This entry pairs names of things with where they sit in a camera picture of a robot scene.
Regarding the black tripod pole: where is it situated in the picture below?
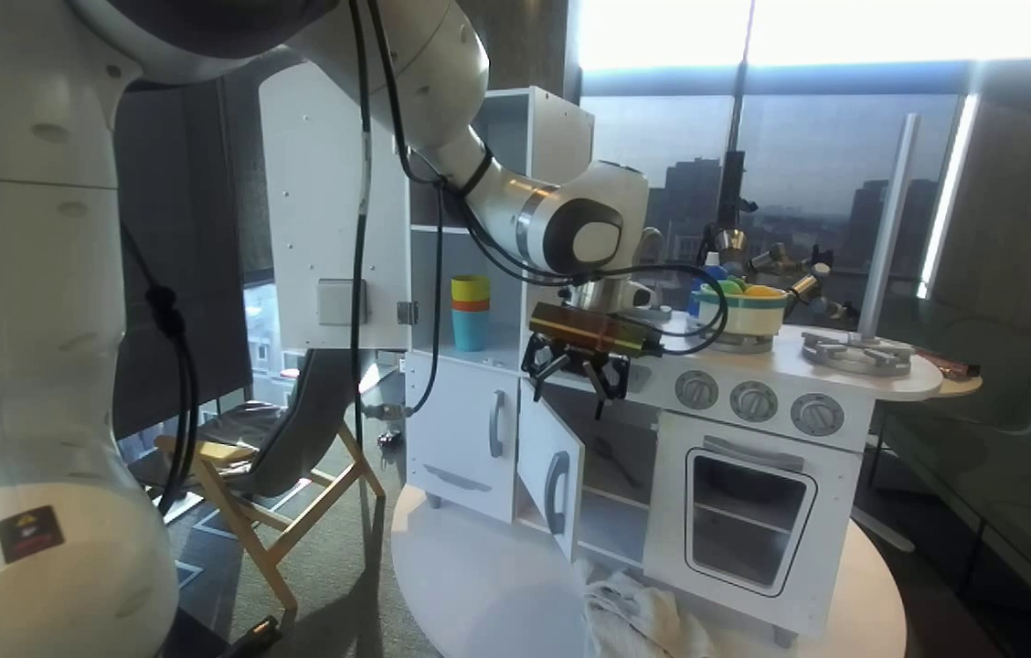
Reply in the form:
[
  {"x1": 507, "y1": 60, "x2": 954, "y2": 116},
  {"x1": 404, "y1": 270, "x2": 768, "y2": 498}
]
[{"x1": 713, "y1": 0, "x2": 766, "y2": 268}]

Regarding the blue plastic cup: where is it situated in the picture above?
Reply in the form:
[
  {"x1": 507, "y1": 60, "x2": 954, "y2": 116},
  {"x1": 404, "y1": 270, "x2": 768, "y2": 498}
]
[{"x1": 449, "y1": 306, "x2": 494, "y2": 354}]

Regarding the white oven door with window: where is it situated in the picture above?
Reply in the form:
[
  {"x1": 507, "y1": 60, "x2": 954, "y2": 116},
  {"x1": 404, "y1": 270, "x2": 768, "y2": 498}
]
[{"x1": 642, "y1": 408, "x2": 867, "y2": 640}]

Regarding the yellow plastic cup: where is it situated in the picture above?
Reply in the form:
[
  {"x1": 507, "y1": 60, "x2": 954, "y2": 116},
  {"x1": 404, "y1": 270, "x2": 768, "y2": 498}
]
[{"x1": 447, "y1": 274, "x2": 494, "y2": 311}]

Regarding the white toy kitchen cabinet body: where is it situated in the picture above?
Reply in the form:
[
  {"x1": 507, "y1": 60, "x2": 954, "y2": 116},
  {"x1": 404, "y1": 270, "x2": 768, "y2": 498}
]
[{"x1": 404, "y1": 83, "x2": 948, "y2": 646}]

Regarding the wooden folding chair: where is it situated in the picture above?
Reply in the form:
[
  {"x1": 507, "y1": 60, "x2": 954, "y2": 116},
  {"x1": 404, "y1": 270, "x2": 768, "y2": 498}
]
[{"x1": 159, "y1": 343, "x2": 388, "y2": 622}]

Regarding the silver vertical pole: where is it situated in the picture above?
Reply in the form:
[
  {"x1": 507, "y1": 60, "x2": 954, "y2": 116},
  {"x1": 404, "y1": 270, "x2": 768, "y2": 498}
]
[{"x1": 858, "y1": 108, "x2": 922, "y2": 347}]

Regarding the white cloth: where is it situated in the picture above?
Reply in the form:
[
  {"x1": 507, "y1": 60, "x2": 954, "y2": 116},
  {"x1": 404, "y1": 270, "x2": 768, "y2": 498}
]
[{"x1": 577, "y1": 563, "x2": 716, "y2": 658}]

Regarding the small white door grey handle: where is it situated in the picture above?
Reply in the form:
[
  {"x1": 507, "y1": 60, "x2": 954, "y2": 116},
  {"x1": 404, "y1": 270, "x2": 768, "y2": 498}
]
[
  {"x1": 514, "y1": 376, "x2": 589, "y2": 566},
  {"x1": 405, "y1": 350, "x2": 522, "y2": 527}
]

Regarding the tall white cabinet door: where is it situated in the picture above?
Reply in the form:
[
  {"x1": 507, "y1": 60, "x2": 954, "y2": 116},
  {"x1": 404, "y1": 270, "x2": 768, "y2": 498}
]
[{"x1": 256, "y1": 60, "x2": 418, "y2": 357}]

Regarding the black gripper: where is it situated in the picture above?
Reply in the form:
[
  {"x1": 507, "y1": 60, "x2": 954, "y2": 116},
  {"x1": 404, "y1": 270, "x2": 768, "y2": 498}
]
[{"x1": 519, "y1": 330, "x2": 636, "y2": 407}]

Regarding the grey oven knob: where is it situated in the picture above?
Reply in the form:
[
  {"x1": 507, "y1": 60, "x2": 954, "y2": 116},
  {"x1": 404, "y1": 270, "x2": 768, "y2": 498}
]
[
  {"x1": 727, "y1": 376, "x2": 783, "y2": 429},
  {"x1": 673, "y1": 365, "x2": 723, "y2": 414},
  {"x1": 787, "y1": 389, "x2": 850, "y2": 443}
]

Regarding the grey box on tall door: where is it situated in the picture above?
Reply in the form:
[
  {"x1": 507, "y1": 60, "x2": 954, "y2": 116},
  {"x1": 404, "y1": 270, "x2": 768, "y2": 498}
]
[{"x1": 315, "y1": 274, "x2": 377, "y2": 334}]

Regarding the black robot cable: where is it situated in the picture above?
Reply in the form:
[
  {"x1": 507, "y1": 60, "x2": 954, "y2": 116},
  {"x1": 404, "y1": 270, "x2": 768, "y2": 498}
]
[{"x1": 339, "y1": 0, "x2": 734, "y2": 421}]

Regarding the round wooden side shelf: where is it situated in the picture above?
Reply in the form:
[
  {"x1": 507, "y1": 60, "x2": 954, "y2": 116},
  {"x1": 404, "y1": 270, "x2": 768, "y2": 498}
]
[{"x1": 902, "y1": 350, "x2": 992, "y2": 407}]

